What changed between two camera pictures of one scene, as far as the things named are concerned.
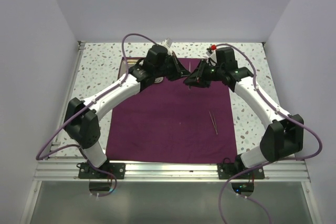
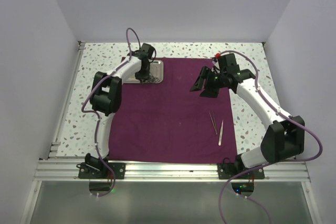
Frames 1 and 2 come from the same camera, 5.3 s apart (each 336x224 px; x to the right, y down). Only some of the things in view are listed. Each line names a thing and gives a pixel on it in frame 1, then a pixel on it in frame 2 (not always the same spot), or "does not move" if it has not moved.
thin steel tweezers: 213,121 does not move
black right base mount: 227,170 does not move
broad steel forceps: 189,71 -> 221,132
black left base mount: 86,172 does not move
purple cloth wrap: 174,123 does not move
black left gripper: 182,71 -> 143,76
